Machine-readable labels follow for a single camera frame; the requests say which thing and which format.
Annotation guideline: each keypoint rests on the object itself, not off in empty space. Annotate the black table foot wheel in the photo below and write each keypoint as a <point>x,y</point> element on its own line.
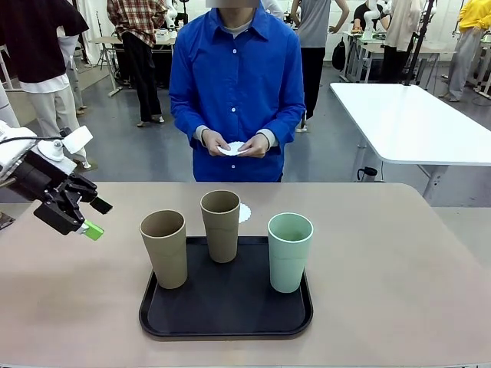
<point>369,172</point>

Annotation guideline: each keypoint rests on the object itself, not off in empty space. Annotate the white folding table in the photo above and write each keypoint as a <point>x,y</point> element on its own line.
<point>406,122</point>

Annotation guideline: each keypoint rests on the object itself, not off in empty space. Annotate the person in blue shirt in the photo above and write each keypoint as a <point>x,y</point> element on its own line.
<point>238,76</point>

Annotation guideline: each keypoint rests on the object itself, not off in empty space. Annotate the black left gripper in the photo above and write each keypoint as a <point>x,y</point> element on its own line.
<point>36,176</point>

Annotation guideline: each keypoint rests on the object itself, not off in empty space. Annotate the person's left forearm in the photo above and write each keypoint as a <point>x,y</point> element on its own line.
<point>285,124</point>

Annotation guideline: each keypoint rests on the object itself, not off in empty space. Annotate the black plastic tray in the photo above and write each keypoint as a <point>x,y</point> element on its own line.
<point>230,306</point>

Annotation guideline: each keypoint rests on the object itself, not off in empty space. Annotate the white cylindrical air purifier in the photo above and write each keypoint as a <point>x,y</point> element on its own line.
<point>5,107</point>

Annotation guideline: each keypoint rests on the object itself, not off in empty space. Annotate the bystander in grey shirt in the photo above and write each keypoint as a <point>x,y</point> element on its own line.
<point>312,38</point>

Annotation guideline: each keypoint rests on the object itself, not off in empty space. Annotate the black tripod pole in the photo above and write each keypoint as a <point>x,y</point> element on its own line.
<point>416,46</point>

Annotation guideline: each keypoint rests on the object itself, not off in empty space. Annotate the person's right forearm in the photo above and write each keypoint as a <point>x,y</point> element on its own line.
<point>188,122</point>

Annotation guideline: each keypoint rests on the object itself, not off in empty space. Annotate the mint green tall cup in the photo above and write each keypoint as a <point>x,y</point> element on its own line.
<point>287,268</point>

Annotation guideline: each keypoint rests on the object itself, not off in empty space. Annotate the white scalloped paper coaster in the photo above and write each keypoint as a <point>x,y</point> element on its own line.
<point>244,214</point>
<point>233,148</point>

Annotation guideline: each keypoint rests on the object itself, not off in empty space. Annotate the bystander in yellow top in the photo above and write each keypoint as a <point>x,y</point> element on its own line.
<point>466,46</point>

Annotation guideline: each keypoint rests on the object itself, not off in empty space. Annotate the brown tall cup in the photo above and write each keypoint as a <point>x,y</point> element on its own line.
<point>220,237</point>
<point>165,260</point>

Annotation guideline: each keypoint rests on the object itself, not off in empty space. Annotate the background workbench with clutter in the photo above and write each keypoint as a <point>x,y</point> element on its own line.
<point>163,38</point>

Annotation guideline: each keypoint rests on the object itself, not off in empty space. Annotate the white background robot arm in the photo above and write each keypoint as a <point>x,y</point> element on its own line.
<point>370,19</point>

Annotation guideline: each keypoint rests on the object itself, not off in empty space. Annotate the bystander in plaid shirt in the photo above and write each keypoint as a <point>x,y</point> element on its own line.
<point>134,38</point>

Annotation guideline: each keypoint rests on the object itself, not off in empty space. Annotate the person's left hand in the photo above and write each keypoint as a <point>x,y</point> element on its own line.
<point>257,147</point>

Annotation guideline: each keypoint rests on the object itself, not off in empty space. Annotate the black hanging bag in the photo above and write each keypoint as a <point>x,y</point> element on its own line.
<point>338,55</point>

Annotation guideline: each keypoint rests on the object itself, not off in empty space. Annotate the person's right hand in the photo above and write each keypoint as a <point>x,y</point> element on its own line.
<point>213,140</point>

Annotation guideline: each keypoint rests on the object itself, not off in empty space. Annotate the dark table edge clamp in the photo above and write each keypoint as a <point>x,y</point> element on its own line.
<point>5,221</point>

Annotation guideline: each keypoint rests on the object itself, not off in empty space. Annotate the grey background desk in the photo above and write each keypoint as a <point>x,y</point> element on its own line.
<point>376,44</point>

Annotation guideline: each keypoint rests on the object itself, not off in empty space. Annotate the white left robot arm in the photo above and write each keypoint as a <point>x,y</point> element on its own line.
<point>11,138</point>

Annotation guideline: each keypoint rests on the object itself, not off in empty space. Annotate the seated bystander in black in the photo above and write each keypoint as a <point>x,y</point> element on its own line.
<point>362,15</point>

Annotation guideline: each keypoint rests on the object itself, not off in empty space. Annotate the bystander in beige coat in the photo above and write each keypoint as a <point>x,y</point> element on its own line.
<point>401,30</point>

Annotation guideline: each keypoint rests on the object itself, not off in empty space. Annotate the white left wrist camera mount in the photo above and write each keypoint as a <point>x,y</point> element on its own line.
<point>76,140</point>

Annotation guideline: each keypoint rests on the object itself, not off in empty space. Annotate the bystander in black top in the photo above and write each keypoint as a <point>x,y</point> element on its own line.
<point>34,46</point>

